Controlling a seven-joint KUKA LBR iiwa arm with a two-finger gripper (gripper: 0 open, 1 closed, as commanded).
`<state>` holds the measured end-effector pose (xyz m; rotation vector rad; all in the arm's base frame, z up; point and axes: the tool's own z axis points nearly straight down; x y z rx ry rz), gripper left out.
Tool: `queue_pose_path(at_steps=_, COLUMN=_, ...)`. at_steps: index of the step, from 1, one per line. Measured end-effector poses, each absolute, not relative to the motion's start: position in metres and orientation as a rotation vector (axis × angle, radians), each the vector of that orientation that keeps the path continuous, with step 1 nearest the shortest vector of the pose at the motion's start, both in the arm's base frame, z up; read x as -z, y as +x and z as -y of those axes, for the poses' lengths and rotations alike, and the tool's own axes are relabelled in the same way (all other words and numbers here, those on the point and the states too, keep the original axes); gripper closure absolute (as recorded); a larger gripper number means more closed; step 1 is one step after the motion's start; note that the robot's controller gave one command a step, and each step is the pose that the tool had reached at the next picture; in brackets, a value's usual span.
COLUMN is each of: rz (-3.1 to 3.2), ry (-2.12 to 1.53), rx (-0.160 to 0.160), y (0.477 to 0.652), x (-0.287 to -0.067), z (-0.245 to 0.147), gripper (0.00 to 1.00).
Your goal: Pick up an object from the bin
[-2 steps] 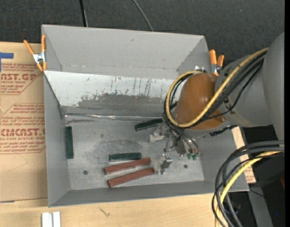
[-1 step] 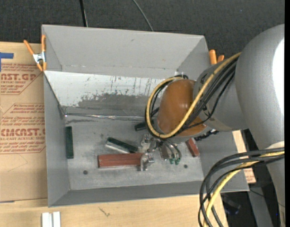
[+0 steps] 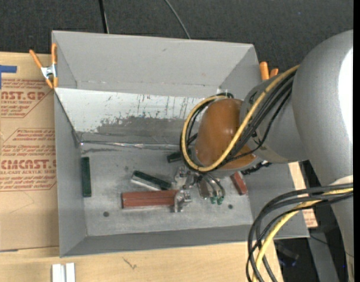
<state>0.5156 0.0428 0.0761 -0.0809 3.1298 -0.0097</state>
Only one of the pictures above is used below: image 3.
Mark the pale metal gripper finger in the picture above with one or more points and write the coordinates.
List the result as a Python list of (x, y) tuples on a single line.
[(183, 175), (182, 199)]

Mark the red-brown flat block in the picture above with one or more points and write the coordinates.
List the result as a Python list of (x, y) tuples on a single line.
[(147, 199), (239, 184)]

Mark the grey metal bin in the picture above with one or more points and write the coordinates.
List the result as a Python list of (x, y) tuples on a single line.
[(144, 216)]

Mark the brown cardboard board, red print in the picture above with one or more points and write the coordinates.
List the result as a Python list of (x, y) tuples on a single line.
[(24, 145)]

